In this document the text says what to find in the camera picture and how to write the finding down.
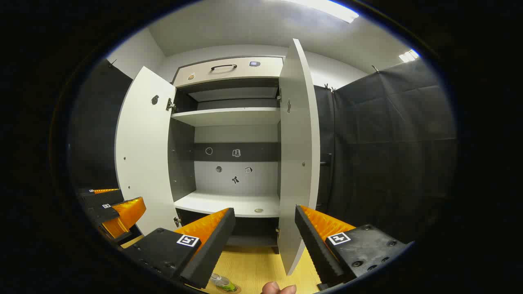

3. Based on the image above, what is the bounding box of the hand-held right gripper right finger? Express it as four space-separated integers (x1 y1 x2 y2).
295 205 411 286

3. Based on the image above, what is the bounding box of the green plastic bottle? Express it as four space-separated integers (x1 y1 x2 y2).
210 273 238 292

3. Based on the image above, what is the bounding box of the grey cabinet drawer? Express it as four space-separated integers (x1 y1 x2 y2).
174 56 284 87

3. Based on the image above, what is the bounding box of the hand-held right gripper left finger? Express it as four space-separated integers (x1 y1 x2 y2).
123 207 236 289

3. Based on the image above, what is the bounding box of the grey cabinet door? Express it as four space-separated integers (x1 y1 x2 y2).
115 66 182 236
277 38 320 276

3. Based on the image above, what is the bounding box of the black backdrop cloth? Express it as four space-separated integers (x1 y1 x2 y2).
69 57 457 245

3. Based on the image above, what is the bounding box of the long ceiling light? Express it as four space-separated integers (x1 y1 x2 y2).
282 0 360 24

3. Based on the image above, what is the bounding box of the black right door handle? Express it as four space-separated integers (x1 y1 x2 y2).
319 152 333 209

